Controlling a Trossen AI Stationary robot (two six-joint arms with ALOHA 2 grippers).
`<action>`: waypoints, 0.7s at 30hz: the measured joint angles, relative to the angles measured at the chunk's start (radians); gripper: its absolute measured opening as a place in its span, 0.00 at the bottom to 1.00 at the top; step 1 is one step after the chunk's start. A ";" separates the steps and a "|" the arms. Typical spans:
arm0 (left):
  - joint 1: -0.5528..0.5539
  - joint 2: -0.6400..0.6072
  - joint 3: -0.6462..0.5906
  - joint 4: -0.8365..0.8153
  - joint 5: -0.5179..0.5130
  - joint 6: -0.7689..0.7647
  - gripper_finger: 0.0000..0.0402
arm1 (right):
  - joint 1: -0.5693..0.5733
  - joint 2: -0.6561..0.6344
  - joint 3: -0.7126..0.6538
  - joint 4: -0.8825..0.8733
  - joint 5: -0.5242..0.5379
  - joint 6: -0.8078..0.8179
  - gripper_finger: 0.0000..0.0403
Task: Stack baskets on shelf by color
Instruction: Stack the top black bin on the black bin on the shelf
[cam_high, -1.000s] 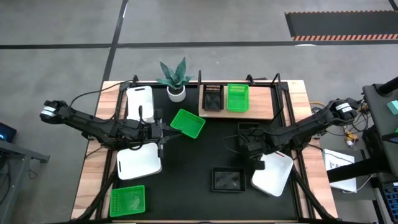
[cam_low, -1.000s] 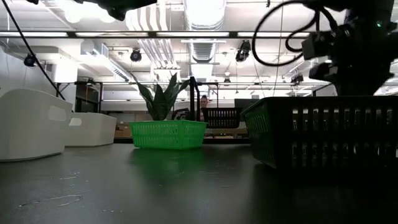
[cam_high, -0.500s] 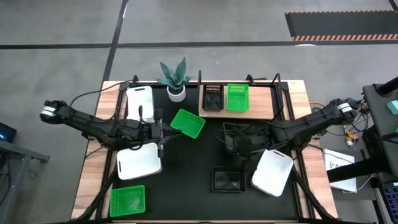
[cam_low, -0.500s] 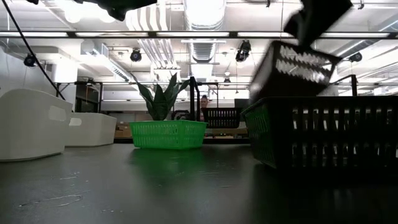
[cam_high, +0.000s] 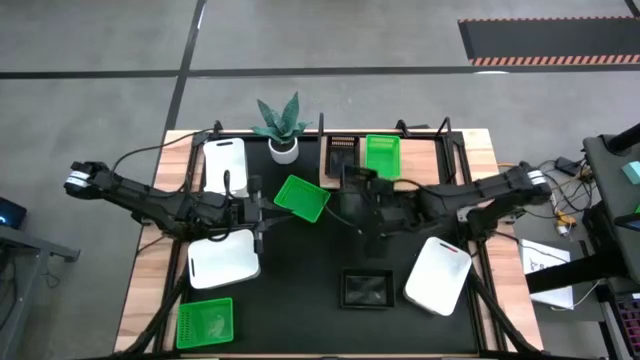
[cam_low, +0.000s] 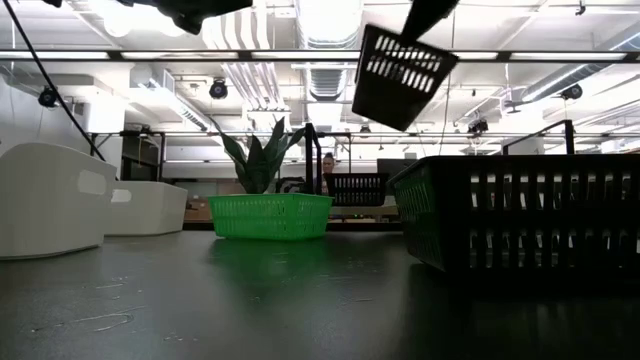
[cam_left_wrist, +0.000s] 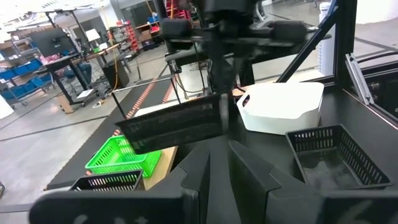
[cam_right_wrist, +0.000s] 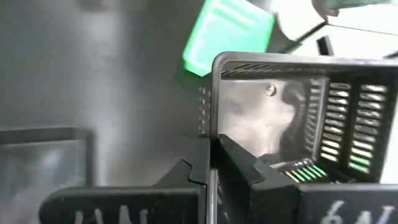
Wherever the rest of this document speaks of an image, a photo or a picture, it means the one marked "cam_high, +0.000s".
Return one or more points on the backlit keyboard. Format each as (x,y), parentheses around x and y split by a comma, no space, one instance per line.
(630,320)

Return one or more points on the yellow connector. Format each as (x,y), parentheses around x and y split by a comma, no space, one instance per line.
(564,220)

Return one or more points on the grey desk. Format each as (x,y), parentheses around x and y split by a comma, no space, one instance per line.
(30,240)

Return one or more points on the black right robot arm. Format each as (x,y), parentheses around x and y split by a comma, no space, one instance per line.
(475,197)

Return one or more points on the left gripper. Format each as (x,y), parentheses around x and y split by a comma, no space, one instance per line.
(245,210)

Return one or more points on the black device blue light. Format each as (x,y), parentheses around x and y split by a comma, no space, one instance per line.
(12,212)

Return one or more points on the green plastic basket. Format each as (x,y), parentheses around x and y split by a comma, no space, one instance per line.
(302,197)
(205,325)
(383,155)

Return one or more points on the black plastic basket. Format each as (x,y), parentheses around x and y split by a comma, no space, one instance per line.
(357,175)
(342,155)
(367,289)

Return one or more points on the potted snake plant white pot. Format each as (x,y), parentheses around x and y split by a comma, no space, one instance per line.
(283,150)

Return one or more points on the grey equipment cart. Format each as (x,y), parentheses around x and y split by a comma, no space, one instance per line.
(607,170)

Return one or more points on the wooden holder tray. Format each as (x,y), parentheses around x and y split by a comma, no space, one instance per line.
(420,160)

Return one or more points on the white cutting board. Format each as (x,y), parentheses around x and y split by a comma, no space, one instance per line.
(437,277)
(225,160)
(225,262)

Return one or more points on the black aluminium rig frame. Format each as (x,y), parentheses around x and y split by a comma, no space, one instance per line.
(161,320)

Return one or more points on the black table mat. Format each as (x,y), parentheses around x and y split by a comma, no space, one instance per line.
(310,280)

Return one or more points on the black ramp hazard stripes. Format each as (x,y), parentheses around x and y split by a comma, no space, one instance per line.
(550,40)

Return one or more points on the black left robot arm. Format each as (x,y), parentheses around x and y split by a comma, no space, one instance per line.
(150,197)

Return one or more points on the teal block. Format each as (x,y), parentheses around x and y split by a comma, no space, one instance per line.
(632,172)

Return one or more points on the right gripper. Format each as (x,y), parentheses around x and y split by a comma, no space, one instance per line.
(382,215)

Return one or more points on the black power adapter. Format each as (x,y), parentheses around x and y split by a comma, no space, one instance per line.
(567,165)

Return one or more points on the white paper sheet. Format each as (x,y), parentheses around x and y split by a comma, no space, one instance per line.
(537,255)

